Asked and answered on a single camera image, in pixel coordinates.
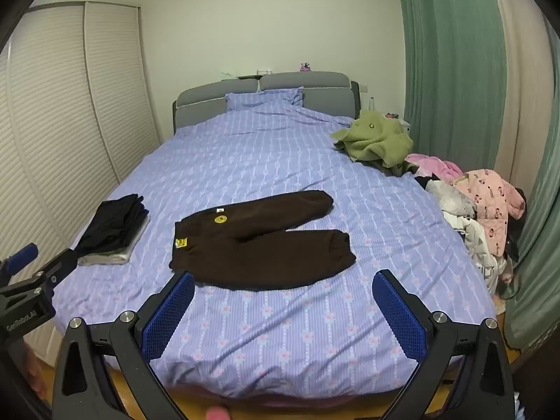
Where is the pink cloth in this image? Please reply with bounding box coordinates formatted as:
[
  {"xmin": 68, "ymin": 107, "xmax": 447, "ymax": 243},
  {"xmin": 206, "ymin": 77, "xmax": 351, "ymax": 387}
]
[{"xmin": 405, "ymin": 153, "xmax": 464, "ymax": 183}]

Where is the grey and white garment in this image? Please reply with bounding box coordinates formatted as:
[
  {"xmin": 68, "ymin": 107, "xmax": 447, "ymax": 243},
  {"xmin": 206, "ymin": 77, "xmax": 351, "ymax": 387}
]
[{"xmin": 425, "ymin": 179, "xmax": 478, "ymax": 220}]

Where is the green fleece garment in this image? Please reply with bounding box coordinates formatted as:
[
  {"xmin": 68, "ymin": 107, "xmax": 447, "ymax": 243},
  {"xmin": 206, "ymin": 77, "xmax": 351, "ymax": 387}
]
[{"xmin": 330, "ymin": 109, "xmax": 416, "ymax": 176}]

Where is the green curtain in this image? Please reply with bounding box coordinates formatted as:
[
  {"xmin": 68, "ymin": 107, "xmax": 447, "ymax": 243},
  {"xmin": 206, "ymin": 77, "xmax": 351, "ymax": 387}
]
[
  {"xmin": 503, "ymin": 127, "xmax": 560, "ymax": 353},
  {"xmin": 394, "ymin": 0, "xmax": 510, "ymax": 162}
]

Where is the purple floral pillow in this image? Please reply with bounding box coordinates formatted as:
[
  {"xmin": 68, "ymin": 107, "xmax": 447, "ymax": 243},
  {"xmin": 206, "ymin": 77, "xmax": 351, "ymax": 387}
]
[{"xmin": 225, "ymin": 87, "xmax": 305, "ymax": 108}]

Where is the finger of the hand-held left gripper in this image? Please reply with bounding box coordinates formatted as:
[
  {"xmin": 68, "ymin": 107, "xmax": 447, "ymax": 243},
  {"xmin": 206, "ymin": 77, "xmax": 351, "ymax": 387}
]
[
  {"xmin": 37, "ymin": 248, "xmax": 78, "ymax": 293},
  {"xmin": 0, "ymin": 244, "xmax": 39, "ymax": 289}
]

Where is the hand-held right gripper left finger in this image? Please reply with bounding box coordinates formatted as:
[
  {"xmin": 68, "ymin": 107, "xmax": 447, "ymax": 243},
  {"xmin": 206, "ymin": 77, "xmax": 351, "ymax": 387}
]
[{"xmin": 51, "ymin": 271, "xmax": 196, "ymax": 420}]

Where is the bed with lilac duvet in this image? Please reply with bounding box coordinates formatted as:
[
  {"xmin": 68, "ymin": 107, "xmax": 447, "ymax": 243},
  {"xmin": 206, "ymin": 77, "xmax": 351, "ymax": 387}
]
[{"xmin": 52, "ymin": 92, "xmax": 497, "ymax": 397}]

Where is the beige curtain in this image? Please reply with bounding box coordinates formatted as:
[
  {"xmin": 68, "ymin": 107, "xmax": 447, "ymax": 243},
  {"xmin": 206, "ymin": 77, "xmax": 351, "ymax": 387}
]
[{"xmin": 486, "ymin": 0, "xmax": 560, "ymax": 193}]

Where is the pink patterned jacket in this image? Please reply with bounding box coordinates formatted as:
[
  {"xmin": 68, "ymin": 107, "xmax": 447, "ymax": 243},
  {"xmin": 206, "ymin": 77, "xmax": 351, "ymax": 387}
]
[{"xmin": 455, "ymin": 168, "xmax": 526, "ymax": 257}]

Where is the stack of dark folded clothes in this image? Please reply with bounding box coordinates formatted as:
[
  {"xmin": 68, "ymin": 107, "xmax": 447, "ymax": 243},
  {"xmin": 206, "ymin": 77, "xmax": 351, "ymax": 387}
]
[{"xmin": 76, "ymin": 194, "xmax": 151, "ymax": 266}]

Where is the grey padded bed headboard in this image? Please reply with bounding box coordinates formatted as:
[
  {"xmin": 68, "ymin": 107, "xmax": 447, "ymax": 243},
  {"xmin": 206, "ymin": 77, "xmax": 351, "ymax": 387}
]
[{"xmin": 172, "ymin": 71, "xmax": 362, "ymax": 135}]

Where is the white louvered wardrobe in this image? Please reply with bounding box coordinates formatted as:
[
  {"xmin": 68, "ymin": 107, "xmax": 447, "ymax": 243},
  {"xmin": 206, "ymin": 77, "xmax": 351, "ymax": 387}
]
[{"xmin": 0, "ymin": 2, "xmax": 161, "ymax": 359}]

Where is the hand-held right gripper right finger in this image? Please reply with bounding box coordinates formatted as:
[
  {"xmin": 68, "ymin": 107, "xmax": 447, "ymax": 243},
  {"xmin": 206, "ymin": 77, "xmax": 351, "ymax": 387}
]
[{"xmin": 372, "ymin": 270, "xmax": 518, "ymax": 420}]

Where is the brown knitted sweater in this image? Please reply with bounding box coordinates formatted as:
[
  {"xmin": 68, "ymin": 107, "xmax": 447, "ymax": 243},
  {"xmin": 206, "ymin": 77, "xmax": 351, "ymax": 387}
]
[{"xmin": 169, "ymin": 190, "xmax": 356, "ymax": 292}]

